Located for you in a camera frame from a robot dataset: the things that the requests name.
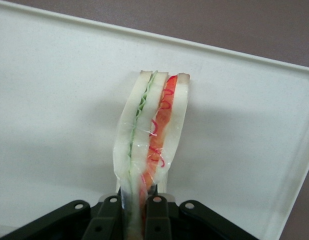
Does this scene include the cream rectangular plastic tray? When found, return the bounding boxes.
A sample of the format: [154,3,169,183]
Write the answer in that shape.
[0,0,309,240]

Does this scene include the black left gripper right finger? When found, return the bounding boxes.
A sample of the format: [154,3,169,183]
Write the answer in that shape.
[143,195,173,240]

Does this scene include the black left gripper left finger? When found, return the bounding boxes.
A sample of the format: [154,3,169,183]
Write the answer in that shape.
[85,195,126,240]

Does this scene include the triangle sandwich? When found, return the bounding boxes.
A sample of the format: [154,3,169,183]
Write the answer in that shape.
[111,69,191,240]

